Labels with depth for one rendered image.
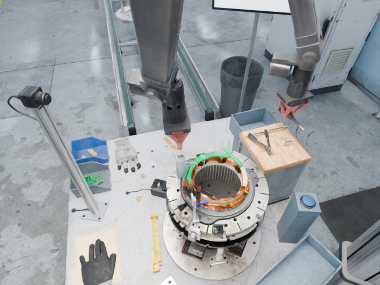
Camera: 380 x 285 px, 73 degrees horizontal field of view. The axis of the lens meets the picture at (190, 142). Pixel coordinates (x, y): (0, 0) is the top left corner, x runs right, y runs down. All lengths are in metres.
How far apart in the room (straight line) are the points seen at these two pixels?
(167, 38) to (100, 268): 0.89
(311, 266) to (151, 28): 0.74
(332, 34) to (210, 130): 1.80
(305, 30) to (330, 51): 2.24
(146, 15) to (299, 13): 0.51
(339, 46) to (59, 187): 2.86
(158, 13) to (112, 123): 2.47
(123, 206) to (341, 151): 2.09
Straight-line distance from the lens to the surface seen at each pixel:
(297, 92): 0.89
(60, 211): 2.24
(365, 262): 0.94
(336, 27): 2.89
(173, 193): 0.81
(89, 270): 1.09
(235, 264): 1.04
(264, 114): 1.20
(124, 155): 1.32
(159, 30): 0.33
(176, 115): 0.62
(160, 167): 1.27
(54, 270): 2.06
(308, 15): 0.76
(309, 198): 0.94
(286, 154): 1.01
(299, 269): 0.85
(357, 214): 2.35
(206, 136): 1.40
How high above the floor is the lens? 1.78
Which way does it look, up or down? 47 degrees down
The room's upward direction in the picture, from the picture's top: straight up
